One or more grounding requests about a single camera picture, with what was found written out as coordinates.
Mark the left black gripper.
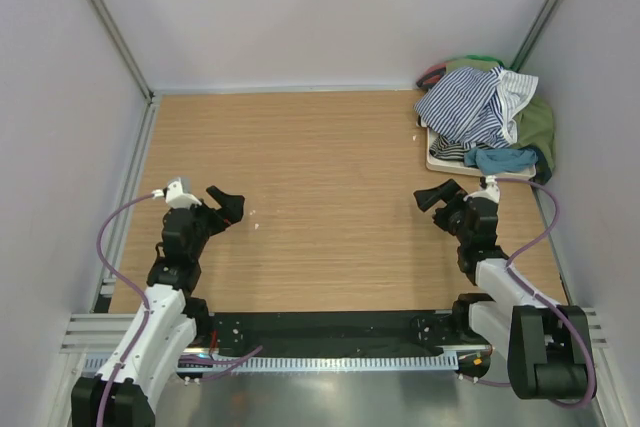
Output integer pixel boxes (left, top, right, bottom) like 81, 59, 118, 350
183, 187, 243, 260

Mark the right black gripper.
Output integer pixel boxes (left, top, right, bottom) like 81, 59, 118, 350
414, 178, 472, 245

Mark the blue white striped tank top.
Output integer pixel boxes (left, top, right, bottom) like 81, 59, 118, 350
414, 66, 539, 148

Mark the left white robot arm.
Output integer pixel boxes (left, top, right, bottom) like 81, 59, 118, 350
71, 178, 245, 426

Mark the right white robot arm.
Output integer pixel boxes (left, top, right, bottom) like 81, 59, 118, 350
414, 176, 597, 409

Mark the olive green tank top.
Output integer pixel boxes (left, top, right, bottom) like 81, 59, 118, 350
444, 59, 557, 183

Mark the white plastic tray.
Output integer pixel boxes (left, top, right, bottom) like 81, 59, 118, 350
416, 116, 543, 179

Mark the black white striped garment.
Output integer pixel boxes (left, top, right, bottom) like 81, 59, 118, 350
429, 137, 471, 162

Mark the teal blue garment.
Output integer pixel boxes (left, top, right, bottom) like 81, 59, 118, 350
463, 148, 538, 175

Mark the red patterned garment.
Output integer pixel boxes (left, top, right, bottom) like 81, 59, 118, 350
415, 63, 447, 92

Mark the bright green garment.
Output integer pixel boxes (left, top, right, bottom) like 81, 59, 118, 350
463, 54, 505, 67

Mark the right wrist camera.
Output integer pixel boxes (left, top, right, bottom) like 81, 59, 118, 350
470, 175, 500, 204

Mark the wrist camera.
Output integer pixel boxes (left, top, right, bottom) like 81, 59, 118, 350
163, 177, 202, 209
470, 175, 500, 204

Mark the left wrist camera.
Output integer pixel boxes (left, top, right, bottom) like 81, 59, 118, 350
163, 177, 202, 209

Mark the left aluminium frame post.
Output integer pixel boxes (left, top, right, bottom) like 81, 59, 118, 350
59, 0, 156, 101

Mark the aluminium frame post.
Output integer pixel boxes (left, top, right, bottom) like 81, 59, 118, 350
59, 0, 156, 101
510, 0, 563, 71

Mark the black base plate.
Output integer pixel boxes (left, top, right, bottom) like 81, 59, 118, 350
192, 310, 493, 359

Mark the slotted cable duct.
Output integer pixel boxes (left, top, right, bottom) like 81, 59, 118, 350
82, 354, 459, 374

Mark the right aluminium frame post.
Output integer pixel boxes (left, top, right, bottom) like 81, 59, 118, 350
510, 0, 563, 71

